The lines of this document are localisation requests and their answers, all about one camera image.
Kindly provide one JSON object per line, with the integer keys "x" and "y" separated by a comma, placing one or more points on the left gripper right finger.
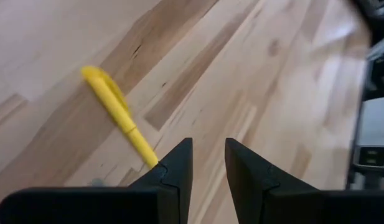
{"x": 266, "y": 199}

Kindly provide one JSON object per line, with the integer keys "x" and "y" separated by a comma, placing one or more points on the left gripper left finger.
{"x": 166, "y": 193}

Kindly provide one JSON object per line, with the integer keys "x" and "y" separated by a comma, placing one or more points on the bright yellow clip pen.
{"x": 117, "y": 109}

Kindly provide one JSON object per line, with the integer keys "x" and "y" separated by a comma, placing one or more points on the small black table camera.
{"x": 372, "y": 155}

